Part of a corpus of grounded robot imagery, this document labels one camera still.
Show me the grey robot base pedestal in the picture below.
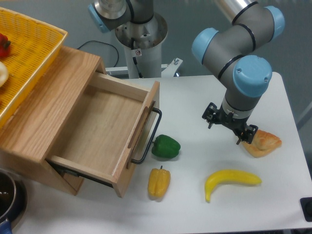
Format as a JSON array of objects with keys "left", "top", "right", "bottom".
[{"left": 115, "top": 13, "right": 168, "bottom": 76}]

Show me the red bell pepper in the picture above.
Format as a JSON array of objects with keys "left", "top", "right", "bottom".
[{"left": 0, "top": 34, "right": 11, "bottom": 58}]

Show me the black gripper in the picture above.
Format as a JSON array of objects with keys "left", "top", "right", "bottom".
[{"left": 202, "top": 102, "right": 258, "bottom": 145}]

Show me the wooden drawer cabinet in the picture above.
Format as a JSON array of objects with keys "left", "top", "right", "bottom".
[{"left": 0, "top": 46, "right": 105, "bottom": 195}]

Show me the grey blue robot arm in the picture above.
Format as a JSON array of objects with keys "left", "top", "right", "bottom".
[{"left": 88, "top": 0, "right": 285, "bottom": 143}]

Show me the pale round vegetable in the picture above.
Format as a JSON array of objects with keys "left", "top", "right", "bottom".
[{"left": 0, "top": 62, "right": 9, "bottom": 87}]

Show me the black cable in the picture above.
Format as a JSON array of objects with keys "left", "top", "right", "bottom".
[{"left": 77, "top": 40, "right": 119, "bottom": 69}]

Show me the black metal drawer handle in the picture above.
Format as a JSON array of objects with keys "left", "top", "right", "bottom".
[{"left": 130, "top": 107, "right": 162, "bottom": 165}]

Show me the dark metal pot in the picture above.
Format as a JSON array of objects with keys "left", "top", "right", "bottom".
[{"left": 0, "top": 170, "right": 27, "bottom": 234}]

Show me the golden croissant pastry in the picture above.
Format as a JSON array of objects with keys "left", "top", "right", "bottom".
[{"left": 242, "top": 129, "right": 282, "bottom": 158}]

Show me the yellow bell pepper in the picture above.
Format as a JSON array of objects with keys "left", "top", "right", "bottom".
[{"left": 147, "top": 166, "right": 171, "bottom": 198}]

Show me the black corner device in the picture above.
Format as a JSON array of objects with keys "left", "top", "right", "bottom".
[{"left": 300, "top": 197, "right": 312, "bottom": 222}]

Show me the yellow banana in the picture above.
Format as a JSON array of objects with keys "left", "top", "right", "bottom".
[{"left": 204, "top": 169, "right": 262, "bottom": 202}]

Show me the white metal base bracket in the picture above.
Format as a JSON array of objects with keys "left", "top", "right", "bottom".
[{"left": 106, "top": 58, "right": 183, "bottom": 79}]

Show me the green bell pepper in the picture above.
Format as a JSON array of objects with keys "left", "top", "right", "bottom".
[{"left": 152, "top": 135, "right": 181, "bottom": 158}]

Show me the open wooden drawer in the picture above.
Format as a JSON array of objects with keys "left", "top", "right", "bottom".
[{"left": 46, "top": 73, "right": 160, "bottom": 197}]

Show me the yellow plastic basket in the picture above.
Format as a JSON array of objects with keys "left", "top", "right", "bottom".
[{"left": 0, "top": 8, "right": 68, "bottom": 125}]

